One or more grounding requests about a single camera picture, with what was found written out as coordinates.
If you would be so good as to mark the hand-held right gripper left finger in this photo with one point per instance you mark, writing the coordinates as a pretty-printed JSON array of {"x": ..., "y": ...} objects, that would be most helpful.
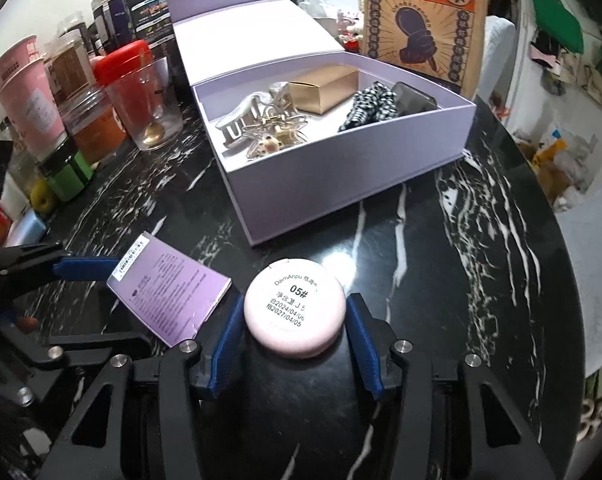
[{"x": 226, "y": 345}]

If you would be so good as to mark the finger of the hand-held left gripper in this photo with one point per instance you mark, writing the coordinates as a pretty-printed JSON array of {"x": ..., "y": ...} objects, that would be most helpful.
[
  {"x": 81, "y": 347},
  {"x": 81, "y": 268}
]

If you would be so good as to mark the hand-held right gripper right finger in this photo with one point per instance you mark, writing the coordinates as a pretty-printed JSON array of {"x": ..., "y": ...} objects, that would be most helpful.
[{"x": 366, "y": 350}]

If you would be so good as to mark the pink round compact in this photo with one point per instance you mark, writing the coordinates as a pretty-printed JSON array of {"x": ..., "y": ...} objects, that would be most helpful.
[{"x": 296, "y": 310}]

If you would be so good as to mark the purple card box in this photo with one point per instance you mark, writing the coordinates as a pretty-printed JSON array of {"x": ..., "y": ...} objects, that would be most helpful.
[{"x": 166, "y": 285}]

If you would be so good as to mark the lavender gift box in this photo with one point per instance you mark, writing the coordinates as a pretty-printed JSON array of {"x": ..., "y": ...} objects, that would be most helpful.
[{"x": 331, "y": 175}]

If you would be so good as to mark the gold hair clip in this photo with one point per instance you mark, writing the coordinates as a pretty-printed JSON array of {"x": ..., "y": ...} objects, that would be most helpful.
[{"x": 276, "y": 135}]

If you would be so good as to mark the black white checkered scrunchie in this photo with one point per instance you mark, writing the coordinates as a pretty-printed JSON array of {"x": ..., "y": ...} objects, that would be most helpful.
[{"x": 368, "y": 107}]

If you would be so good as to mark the gold rectangular box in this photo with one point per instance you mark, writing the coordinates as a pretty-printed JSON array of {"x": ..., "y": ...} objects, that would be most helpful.
[{"x": 326, "y": 90}]

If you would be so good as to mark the red packet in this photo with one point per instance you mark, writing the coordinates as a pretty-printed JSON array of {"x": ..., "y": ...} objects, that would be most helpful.
[{"x": 2, "y": 220}]

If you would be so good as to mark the light blue roll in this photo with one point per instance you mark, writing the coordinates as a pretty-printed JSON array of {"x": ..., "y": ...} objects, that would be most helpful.
[{"x": 26, "y": 227}]

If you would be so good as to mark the yellow fruit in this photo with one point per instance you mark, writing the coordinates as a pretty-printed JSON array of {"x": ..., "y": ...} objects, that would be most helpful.
[{"x": 43, "y": 197}]

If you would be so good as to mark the green jar with black lid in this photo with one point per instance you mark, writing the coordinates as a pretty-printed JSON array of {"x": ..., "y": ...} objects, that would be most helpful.
[{"x": 68, "y": 175}]

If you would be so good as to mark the pink paper cup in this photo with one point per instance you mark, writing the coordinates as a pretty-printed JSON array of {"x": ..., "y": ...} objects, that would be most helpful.
[
  {"x": 33, "y": 115},
  {"x": 13, "y": 60}
]

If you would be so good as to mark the clear jar with orange contents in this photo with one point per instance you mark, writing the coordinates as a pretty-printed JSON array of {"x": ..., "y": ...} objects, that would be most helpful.
[{"x": 93, "y": 130}]

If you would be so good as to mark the clear jar with brown contents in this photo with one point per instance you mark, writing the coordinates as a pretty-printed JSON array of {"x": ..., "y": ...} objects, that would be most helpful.
[{"x": 73, "y": 67}]

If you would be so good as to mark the clear drinking glass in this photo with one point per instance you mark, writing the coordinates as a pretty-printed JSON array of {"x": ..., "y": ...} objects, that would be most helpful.
[{"x": 146, "y": 115}]

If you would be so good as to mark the red lidded bottle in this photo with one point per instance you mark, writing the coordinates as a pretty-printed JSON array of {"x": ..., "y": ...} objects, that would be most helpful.
[{"x": 123, "y": 62}]

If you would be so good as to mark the silver hair claw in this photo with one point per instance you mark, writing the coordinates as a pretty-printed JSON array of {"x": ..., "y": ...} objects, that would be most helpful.
[{"x": 241, "y": 120}]

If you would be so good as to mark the dark printed snack packet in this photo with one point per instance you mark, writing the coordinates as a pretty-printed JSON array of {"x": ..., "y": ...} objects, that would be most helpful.
[{"x": 156, "y": 15}]

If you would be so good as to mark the small dark square case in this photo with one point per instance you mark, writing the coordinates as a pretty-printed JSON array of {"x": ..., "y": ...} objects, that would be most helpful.
[{"x": 416, "y": 97}]

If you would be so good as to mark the pile of plastic bags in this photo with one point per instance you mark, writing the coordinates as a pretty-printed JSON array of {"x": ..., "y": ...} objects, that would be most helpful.
[{"x": 551, "y": 165}]

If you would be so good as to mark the printed brown paper bag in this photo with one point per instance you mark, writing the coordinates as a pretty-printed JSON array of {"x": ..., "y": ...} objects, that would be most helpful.
[{"x": 421, "y": 25}]

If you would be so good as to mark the crumpled clear plastic wrap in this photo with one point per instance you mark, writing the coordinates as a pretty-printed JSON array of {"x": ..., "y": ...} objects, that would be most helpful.
[{"x": 323, "y": 5}]

